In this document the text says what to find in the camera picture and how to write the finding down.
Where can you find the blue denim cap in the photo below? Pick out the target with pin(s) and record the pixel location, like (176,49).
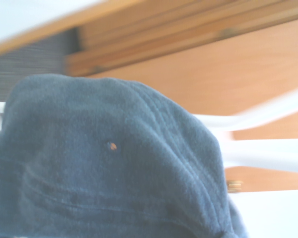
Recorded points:
(101,161)

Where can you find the wooden door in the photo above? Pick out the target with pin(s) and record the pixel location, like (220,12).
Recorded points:
(213,69)

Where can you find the brass door hinge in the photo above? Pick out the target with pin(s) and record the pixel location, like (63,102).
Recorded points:
(234,185)

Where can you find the white coat rack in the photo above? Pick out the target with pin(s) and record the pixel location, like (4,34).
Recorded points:
(263,148)

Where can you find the wooden door frame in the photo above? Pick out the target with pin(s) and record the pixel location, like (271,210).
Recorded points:
(89,17)

